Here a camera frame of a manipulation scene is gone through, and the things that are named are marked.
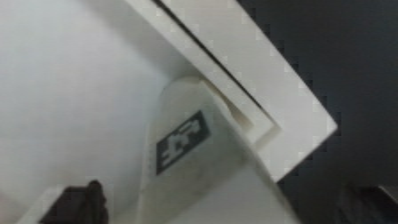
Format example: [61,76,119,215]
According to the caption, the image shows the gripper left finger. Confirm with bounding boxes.
[39,180,109,224]

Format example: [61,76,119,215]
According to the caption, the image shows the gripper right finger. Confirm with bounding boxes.
[338,185,398,224]

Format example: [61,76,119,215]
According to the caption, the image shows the white square tabletop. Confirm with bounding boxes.
[0,0,281,224]

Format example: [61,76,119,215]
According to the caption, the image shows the white leg front left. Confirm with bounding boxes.
[125,77,302,224]

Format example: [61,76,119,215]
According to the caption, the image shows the white U-shaped fence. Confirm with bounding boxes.
[155,0,341,183]

